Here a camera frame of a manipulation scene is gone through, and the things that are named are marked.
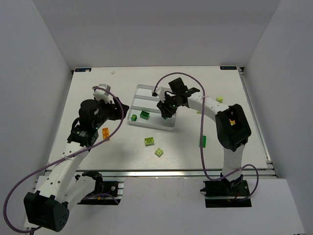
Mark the aluminium table rail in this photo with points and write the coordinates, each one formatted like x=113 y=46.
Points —
x=212 y=173

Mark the blue label sticker left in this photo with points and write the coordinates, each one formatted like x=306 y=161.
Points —
x=82 y=70

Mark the blue label sticker right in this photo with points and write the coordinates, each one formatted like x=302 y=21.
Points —
x=228 y=68

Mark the lime green lego brick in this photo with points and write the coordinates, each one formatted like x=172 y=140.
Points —
x=149 y=141

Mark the dark green long lego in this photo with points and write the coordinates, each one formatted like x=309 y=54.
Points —
x=202 y=142

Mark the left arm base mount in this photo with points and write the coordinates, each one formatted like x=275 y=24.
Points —
x=105 y=193

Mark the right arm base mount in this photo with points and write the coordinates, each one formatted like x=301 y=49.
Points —
x=226 y=194

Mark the dark green lego brick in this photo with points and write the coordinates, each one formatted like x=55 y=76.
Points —
x=145 y=115

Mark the blue label sticker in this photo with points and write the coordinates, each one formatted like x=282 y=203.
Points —
x=228 y=68
x=82 y=70

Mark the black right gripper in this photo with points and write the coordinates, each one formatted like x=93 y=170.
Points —
x=166 y=107

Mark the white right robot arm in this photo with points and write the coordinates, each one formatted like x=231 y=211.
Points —
x=232 y=127

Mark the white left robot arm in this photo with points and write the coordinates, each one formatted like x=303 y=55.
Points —
x=50 y=205

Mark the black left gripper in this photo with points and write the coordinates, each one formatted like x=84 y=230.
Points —
x=117 y=110

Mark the white divided sorting tray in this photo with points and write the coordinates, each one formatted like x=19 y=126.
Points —
x=144 y=101

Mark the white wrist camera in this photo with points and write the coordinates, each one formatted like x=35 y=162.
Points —
x=102 y=95
x=160 y=93

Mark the yellow orange long lego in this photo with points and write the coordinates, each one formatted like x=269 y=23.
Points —
x=105 y=133

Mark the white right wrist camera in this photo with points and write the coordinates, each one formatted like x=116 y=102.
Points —
x=160 y=93

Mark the green lego with orange print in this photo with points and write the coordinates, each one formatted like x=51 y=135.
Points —
x=133 y=117

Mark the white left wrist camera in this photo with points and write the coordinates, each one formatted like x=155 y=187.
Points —
x=102 y=95

